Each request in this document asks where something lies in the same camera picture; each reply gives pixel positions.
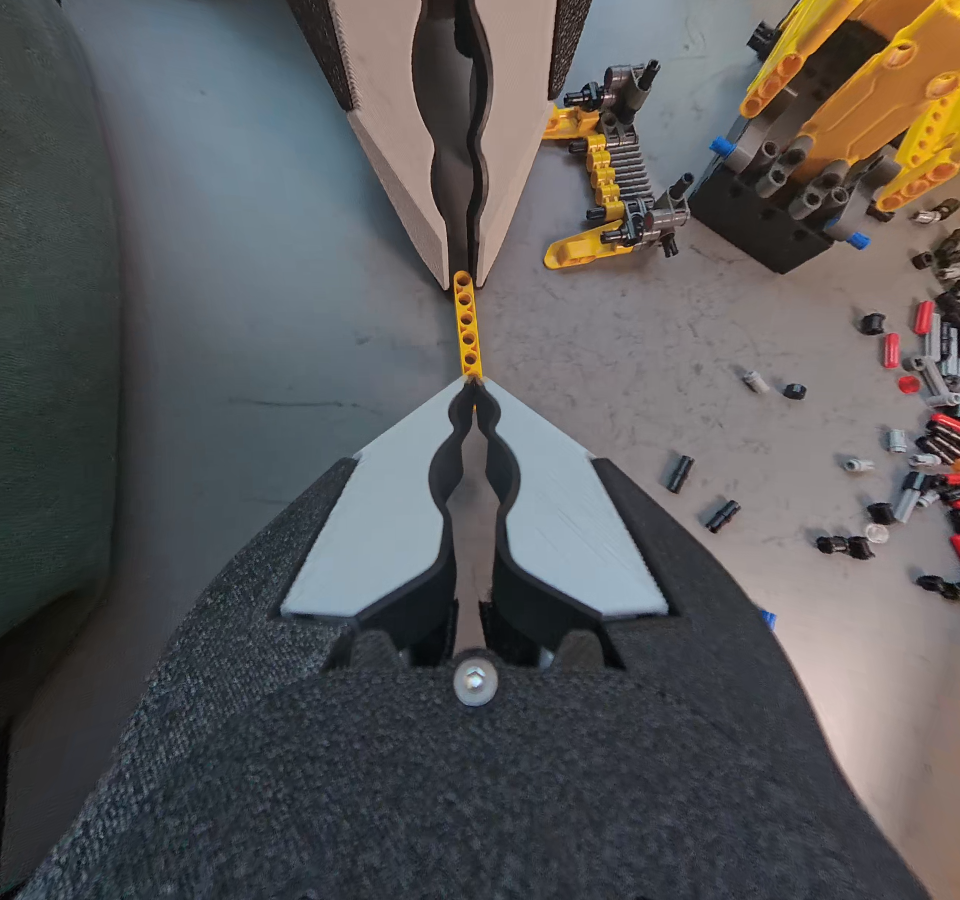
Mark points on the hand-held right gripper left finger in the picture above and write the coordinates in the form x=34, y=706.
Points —
x=367, y=540

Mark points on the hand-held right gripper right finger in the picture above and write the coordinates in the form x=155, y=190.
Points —
x=585, y=540

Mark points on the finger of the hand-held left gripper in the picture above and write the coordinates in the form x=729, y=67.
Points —
x=525, y=52
x=375, y=52

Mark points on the yellow lego blade with connector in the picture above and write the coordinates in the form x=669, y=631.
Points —
x=559, y=124

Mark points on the grey grille yellow lego assembly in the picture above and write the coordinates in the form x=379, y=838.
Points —
x=634, y=165

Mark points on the yellow lego beam with holes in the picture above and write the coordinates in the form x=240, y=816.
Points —
x=456, y=330

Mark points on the yellow black lego robot model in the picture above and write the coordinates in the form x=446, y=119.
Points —
x=862, y=97

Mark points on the pile of small lego pins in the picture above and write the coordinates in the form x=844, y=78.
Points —
x=937, y=427

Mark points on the person's green sweater torso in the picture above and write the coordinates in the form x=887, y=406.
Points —
x=52, y=315

